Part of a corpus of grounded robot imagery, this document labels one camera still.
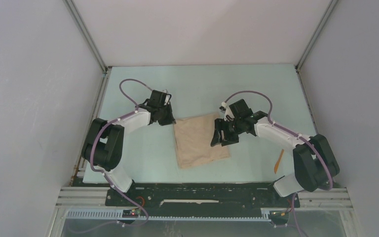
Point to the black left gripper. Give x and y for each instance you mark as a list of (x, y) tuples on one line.
[(170, 120)]

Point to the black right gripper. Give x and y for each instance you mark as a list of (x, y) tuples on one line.
[(218, 124)]

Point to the beige cloth napkin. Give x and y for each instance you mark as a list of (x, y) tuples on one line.
[(193, 138)]

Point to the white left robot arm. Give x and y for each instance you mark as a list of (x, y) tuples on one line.
[(104, 141)]

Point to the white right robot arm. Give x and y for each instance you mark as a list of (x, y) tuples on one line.
[(314, 162)]

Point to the orange plastic knife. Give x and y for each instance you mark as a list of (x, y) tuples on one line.
[(277, 164)]

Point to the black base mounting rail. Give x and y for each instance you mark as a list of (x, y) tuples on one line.
[(203, 200)]

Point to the aluminium corner frame post right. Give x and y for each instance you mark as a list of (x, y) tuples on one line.
[(316, 34)]

